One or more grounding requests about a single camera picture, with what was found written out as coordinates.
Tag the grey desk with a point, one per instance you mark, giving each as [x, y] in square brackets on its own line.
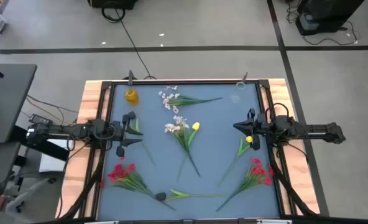
[7, 99]

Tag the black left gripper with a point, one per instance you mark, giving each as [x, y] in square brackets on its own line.
[119, 133]

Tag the black floor box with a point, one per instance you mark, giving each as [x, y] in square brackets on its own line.
[112, 3]

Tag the red artificial flower bunch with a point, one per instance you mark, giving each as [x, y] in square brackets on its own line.
[258, 171]
[119, 174]

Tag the grey chair base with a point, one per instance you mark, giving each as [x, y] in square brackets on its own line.
[36, 186]

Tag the blue-grey table mat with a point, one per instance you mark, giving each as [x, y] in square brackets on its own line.
[209, 140]

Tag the yellow artificial tulip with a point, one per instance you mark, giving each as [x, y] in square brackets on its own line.
[195, 126]
[249, 139]

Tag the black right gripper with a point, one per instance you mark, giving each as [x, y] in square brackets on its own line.
[259, 126]

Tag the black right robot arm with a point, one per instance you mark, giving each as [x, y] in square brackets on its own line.
[314, 128]

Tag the black power adapter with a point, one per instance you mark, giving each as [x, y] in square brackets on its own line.
[39, 119]

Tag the black equipment case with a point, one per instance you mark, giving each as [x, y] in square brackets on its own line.
[324, 15]

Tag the dark artificial tulip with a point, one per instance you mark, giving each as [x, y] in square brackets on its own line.
[160, 196]

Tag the white box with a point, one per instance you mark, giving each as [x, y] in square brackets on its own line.
[52, 161]

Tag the yellow faceted glass vase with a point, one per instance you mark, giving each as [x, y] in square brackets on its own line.
[131, 96]

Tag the clear glass vase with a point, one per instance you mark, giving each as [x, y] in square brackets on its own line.
[234, 99]

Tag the black table edge frame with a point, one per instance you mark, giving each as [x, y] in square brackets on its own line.
[106, 85]

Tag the white artificial flower bunch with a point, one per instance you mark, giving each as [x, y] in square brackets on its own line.
[184, 101]
[175, 127]

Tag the green leaf stem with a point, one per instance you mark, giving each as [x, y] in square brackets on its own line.
[131, 115]

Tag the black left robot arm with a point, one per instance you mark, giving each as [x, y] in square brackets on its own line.
[78, 130]

